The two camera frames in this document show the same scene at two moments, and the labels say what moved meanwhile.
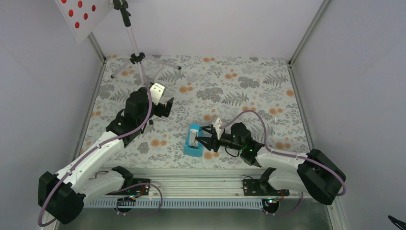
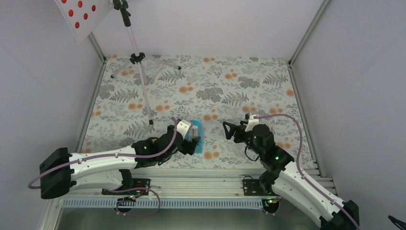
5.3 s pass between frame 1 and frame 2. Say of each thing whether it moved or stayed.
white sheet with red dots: stayed
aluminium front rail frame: stayed
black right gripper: moved
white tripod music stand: stayed
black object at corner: stayed
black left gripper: moved
